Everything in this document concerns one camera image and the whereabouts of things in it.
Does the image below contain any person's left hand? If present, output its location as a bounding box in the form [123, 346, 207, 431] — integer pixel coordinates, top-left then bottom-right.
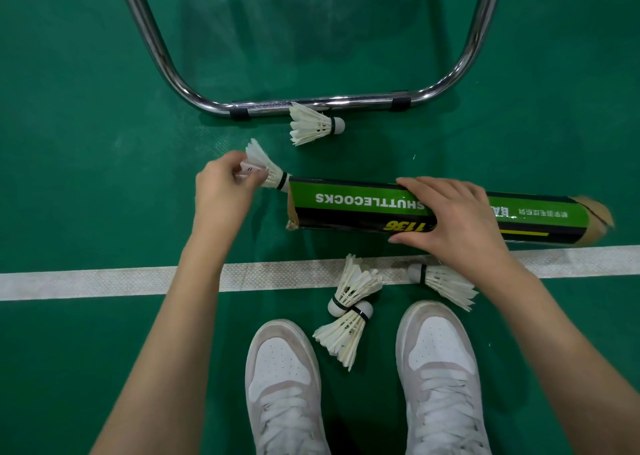
[185, 149, 270, 262]

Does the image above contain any person's right hand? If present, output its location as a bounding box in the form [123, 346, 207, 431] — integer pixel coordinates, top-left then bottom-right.
[388, 175, 542, 302]

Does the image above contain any single feather shuttlecock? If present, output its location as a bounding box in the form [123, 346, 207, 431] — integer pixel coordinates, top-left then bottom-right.
[313, 299, 375, 372]
[327, 253, 385, 318]
[407, 263, 479, 313]
[235, 138, 293, 193]
[289, 101, 347, 147]

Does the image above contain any black green Hangyu tube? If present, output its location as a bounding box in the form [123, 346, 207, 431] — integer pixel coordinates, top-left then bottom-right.
[285, 176, 615, 246]

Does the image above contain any black chair with chrome frame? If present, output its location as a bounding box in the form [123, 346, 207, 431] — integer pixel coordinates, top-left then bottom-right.
[111, 0, 510, 120]

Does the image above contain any person's right forearm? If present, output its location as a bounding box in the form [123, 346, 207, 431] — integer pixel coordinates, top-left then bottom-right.
[492, 272, 640, 455]

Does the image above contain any person's left forearm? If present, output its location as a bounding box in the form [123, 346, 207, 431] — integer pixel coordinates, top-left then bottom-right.
[89, 244, 231, 455]

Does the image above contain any person's right shoe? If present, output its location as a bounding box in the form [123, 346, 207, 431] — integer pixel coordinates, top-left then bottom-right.
[395, 299, 493, 455]

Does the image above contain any person's shoe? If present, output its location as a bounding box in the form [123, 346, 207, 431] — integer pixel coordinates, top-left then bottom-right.
[395, 299, 493, 455]
[245, 318, 331, 455]

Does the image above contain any person's left shoe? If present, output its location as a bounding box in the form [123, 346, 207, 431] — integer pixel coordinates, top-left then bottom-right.
[245, 318, 331, 455]

